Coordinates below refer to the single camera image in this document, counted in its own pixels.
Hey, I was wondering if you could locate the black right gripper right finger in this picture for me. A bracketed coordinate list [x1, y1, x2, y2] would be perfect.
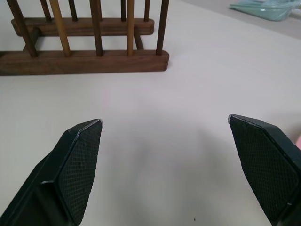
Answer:
[227, 114, 301, 226]

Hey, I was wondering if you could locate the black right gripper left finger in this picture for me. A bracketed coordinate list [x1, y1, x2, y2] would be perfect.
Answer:
[0, 118, 104, 226]

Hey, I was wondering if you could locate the wooden dish rack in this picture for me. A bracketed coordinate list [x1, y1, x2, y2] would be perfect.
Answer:
[0, 0, 170, 76]

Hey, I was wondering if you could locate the light green plastic object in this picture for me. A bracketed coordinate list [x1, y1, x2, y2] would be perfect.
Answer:
[229, 0, 297, 22]

